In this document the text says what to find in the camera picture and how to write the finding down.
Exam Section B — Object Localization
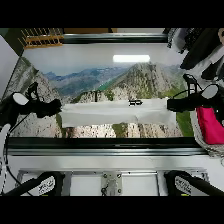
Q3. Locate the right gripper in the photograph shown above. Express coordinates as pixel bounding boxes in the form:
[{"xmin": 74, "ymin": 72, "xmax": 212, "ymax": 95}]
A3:
[{"xmin": 166, "ymin": 94, "xmax": 198, "ymax": 113}]

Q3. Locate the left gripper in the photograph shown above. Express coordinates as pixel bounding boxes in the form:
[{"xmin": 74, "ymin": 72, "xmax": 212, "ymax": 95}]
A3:
[{"xmin": 35, "ymin": 98, "xmax": 63, "ymax": 119}]

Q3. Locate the white garment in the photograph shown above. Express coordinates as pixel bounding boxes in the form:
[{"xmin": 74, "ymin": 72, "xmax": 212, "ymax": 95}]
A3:
[{"xmin": 59, "ymin": 97, "xmax": 178, "ymax": 130}]

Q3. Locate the heap of clothes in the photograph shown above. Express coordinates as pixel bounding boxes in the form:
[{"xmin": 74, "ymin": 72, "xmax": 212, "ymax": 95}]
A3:
[{"xmin": 162, "ymin": 27, "xmax": 224, "ymax": 82}]

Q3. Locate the pink garment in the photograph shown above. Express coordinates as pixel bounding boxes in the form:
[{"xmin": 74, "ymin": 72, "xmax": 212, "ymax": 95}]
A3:
[{"xmin": 196, "ymin": 105, "xmax": 224, "ymax": 145}]

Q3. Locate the grey checked garment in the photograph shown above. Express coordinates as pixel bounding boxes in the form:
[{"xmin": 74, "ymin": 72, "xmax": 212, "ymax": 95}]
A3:
[{"xmin": 189, "ymin": 109, "xmax": 224, "ymax": 158}]

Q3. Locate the black garment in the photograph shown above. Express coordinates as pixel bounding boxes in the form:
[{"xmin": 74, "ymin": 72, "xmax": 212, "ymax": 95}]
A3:
[{"xmin": 179, "ymin": 28, "xmax": 224, "ymax": 71}]

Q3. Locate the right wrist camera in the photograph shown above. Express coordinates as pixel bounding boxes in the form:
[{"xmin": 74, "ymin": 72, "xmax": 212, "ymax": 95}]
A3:
[{"xmin": 182, "ymin": 73, "xmax": 202, "ymax": 98}]

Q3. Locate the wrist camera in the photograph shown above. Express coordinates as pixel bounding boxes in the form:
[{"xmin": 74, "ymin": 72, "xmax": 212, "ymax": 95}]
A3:
[
  {"xmin": 182, "ymin": 73, "xmax": 202, "ymax": 98},
  {"xmin": 25, "ymin": 81, "xmax": 40, "ymax": 102}
]

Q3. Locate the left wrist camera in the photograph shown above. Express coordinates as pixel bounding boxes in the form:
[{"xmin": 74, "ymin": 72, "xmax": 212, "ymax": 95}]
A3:
[{"xmin": 25, "ymin": 81, "xmax": 40, "ymax": 102}]

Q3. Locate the black cable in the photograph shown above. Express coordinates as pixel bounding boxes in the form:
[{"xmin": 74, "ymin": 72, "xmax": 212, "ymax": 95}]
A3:
[{"xmin": 2, "ymin": 116, "xmax": 22, "ymax": 189}]

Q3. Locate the silver frame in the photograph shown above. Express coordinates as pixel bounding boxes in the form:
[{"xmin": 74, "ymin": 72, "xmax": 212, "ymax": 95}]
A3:
[{"xmin": 6, "ymin": 32, "xmax": 211, "ymax": 197}]

